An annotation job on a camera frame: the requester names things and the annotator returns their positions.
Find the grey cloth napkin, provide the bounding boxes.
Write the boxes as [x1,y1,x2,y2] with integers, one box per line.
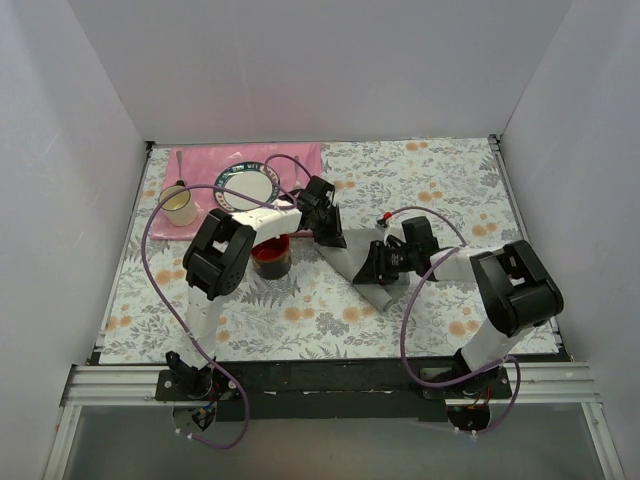
[315,228,410,312]

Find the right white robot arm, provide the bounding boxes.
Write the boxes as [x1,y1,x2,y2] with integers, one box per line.
[353,217,564,398]

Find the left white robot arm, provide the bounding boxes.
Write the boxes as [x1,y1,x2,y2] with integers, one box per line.
[166,176,346,400]

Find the silver fork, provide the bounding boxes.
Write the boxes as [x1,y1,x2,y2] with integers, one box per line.
[293,156,301,190]

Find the white plate patterned rim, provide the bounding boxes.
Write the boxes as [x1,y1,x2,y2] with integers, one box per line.
[213,161,280,213]

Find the dark jar red lid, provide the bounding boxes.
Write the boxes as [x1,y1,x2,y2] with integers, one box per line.
[251,235,291,280]

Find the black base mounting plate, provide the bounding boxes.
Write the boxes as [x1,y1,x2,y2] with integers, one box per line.
[154,355,514,422]

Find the pink placemat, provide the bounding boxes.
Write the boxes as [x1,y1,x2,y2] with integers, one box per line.
[151,143,322,241]

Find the cream enamel mug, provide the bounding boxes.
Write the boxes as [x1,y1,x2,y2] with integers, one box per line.
[159,184,198,227]

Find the silver spoon on placemat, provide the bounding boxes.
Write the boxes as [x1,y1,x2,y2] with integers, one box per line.
[176,150,186,187]

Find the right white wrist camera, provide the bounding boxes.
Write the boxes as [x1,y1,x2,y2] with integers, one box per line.
[377,212,397,243]

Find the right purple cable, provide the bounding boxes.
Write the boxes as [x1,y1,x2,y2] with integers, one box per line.
[382,207,521,437]

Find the purple cable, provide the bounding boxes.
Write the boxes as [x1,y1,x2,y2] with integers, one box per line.
[382,207,521,437]
[142,153,309,450]

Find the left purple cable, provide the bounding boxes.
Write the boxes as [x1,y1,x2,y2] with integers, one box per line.
[142,153,309,450]

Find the aluminium frame rail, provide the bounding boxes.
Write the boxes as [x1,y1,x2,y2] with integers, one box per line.
[45,360,624,479]

